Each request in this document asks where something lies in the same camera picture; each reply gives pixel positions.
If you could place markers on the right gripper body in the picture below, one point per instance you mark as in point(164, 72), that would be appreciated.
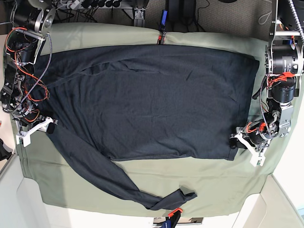
point(31, 121)

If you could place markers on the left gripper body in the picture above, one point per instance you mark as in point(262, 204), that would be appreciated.
point(255, 135)

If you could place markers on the dark navy long-sleeve shirt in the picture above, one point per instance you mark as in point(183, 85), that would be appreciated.
point(122, 103)

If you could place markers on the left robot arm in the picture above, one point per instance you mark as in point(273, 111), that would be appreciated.
point(284, 66)

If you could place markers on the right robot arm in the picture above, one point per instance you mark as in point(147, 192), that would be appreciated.
point(22, 90)

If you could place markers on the black object left edge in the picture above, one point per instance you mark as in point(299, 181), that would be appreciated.
point(4, 154)

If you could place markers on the orange black clamp bottom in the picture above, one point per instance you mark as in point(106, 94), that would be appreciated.
point(172, 219)

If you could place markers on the white power strip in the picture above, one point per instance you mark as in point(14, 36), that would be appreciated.
point(69, 4)

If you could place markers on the blue clamp top centre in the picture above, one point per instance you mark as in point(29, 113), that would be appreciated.
point(161, 38)

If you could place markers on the black power adapter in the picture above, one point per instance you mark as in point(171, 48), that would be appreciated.
point(180, 11)

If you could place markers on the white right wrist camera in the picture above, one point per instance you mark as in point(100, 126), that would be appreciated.
point(23, 139)

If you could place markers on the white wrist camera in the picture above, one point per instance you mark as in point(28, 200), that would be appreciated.
point(23, 139)
point(257, 160)

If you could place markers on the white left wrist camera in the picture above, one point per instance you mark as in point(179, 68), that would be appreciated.
point(257, 160)

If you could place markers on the aluminium frame bracket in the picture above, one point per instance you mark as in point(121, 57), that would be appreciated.
point(139, 17)

